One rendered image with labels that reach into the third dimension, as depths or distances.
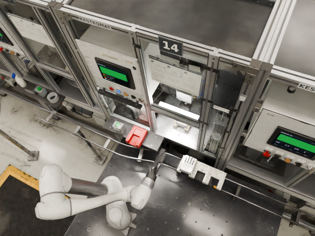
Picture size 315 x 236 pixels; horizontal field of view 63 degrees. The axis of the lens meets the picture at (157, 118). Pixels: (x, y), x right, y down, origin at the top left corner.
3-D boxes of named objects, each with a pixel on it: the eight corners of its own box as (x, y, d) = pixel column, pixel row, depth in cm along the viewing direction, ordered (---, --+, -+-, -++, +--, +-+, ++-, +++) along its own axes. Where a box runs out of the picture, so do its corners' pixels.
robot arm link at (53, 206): (71, 213, 145) (69, 189, 151) (36, 219, 136) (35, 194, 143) (68, 219, 154) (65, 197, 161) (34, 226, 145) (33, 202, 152)
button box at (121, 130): (115, 132, 224) (111, 126, 214) (119, 124, 227) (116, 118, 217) (123, 135, 222) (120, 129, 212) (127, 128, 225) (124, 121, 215)
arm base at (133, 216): (131, 239, 204) (129, 238, 199) (107, 225, 210) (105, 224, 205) (141, 216, 211) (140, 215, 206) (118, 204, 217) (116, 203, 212)
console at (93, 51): (94, 88, 191) (71, 42, 151) (114, 61, 203) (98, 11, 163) (145, 107, 180) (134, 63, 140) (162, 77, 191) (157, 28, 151)
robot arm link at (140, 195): (143, 183, 172) (135, 182, 183) (131, 205, 166) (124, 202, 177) (155, 191, 175) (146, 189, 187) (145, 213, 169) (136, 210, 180)
